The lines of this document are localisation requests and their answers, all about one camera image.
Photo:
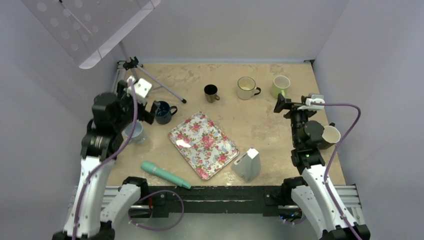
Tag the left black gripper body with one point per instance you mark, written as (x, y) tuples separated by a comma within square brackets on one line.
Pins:
[(142, 114)]

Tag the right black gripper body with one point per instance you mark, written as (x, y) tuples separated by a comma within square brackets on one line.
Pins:
[(298, 117)]

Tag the dark blue mug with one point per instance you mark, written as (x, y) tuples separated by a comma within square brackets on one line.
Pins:
[(165, 113)]

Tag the light green mug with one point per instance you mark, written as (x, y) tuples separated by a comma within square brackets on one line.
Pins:
[(280, 85)]

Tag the grey mug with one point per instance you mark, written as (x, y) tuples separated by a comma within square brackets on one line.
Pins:
[(138, 135)]

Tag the cream mug black handle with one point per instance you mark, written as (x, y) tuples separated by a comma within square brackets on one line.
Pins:
[(247, 88)]

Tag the brown small mug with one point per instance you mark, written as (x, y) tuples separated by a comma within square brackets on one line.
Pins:
[(211, 93)]

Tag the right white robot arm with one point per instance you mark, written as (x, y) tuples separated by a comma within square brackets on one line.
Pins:
[(314, 172)]

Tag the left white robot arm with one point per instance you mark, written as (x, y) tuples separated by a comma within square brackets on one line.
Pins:
[(102, 143)]

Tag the silver tripod stand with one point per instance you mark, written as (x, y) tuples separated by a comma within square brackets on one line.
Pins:
[(133, 65)]

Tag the teal cylindrical bottle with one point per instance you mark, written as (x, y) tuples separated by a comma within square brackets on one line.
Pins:
[(152, 169)]

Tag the silver wedge box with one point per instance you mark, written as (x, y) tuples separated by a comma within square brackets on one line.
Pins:
[(248, 166)]

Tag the floral tray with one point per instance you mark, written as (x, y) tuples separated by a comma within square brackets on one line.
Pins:
[(204, 146)]

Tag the perforated clear panel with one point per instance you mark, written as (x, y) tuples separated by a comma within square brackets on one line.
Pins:
[(89, 29)]

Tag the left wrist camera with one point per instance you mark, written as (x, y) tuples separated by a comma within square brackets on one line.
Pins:
[(140, 86)]

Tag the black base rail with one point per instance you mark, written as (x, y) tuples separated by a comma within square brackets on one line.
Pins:
[(268, 201)]

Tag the aluminium frame rail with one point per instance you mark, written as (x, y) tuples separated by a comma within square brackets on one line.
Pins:
[(330, 210)]

